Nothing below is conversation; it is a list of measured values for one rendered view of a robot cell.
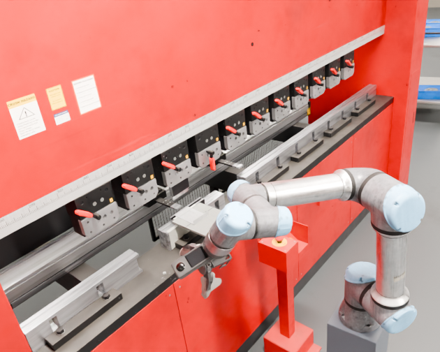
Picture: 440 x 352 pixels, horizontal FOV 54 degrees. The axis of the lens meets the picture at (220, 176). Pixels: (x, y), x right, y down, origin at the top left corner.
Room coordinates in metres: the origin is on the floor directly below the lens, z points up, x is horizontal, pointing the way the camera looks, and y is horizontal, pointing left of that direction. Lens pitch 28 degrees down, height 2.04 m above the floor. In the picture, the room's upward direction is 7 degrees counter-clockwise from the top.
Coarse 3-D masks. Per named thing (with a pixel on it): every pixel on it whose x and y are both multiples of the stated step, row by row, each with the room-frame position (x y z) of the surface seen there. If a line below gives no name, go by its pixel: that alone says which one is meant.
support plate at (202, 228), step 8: (200, 208) 1.65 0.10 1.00; (208, 208) 1.65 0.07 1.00; (208, 216) 1.58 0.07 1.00; (216, 216) 1.58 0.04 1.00; (176, 224) 1.56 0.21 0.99; (184, 224) 1.54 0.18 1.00; (192, 224) 1.53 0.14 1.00; (200, 224) 1.53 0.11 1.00; (208, 224) 1.52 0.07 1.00; (200, 232) 1.47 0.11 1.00
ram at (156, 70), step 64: (0, 0) 1.24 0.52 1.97; (64, 0) 1.38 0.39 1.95; (128, 0) 1.55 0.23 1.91; (192, 0) 1.77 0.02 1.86; (256, 0) 2.07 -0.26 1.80; (320, 0) 2.49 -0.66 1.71; (384, 0) 3.16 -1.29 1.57; (0, 64) 1.20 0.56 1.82; (64, 64) 1.34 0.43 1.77; (128, 64) 1.51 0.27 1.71; (192, 64) 1.73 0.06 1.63; (256, 64) 2.04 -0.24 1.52; (320, 64) 2.49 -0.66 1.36; (0, 128) 1.16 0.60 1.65; (64, 128) 1.29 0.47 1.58; (128, 128) 1.47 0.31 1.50; (0, 192) 1.11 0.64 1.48
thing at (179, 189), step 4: (184, 180) 1.67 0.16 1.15; (188, 180) 1.68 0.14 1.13; (176, 184) 1.63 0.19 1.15; (180, 184) 1.65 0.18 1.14; (184, 184) 1.67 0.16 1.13; (188, 184) 1.68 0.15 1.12; (172, 188) 1.61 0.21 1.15; (176, 188) 1.63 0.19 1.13; (180, 188) 1.65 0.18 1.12; (184, 188) 1.66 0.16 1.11; (188, 188) 1.69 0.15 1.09; (172, 192) 1.61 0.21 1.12; (176, 192) 1.63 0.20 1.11; (180, 192) 1.65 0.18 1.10; (184, 192) 1.67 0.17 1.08; (172, 196) 1.62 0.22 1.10; (176, 196) 1.63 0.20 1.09
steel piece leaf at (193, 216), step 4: (192, 208) 1.66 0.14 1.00; (188, 212) 1.63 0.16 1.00; (192, 212) 1.62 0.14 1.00; (196, 212) 1.62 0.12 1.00; (200, 212) 1.62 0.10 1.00; (180, 216) 1.61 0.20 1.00; (184, 216) 1.60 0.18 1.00; (188, 216) 1.60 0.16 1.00; (192, 216) 1.60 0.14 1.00; (196, 216) 1.59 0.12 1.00; (200, 216) 1.56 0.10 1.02; (204, 216) 1.57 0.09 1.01; (184, 220) 1.57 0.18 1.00; (188, 220) 1.57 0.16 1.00; (192, 220) 1.56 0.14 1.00; (196, 220) 1.54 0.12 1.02; (200, 220) 1.56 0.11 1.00
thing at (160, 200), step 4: (160, 188) 1.83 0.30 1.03; (160, 192) 1.81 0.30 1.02; (164, 192) 1.82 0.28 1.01; (156, 196) 1.78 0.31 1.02; (160, 196) 1.79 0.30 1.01; (164, 196) 1.81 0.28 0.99; (152, 200) 1.76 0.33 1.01; (156, 200) 1.76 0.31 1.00; (160, 200) 1.76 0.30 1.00; (164, 200) 1.75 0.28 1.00; (168, 200) 1.75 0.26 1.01; (148, 204) 1.74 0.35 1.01; (152, 204) 1.76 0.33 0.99; (164, 204) 1.72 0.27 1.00; (168, 204) 1.72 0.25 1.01; (172, 204) 1.71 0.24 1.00; (176, 204) 1.71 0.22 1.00; (172, 208) 1.69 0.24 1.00; (176, 208) 1.67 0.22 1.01
